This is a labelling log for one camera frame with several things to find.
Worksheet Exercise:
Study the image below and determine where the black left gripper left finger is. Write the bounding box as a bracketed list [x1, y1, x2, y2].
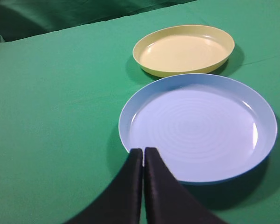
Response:
[66, 148, 143, 224]

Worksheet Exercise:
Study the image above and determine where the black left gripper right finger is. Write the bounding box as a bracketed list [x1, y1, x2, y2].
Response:
[144, 147, 226, 224]

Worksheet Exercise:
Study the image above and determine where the light blue plate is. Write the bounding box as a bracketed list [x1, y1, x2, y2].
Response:
[119, 73, 278, 184]

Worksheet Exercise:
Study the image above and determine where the yellow plate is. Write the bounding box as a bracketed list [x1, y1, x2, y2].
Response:
[133, 25, 235, 77]

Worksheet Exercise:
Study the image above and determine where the green tablecloth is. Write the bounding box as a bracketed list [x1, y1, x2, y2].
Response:
[0, 0, 280, 224]

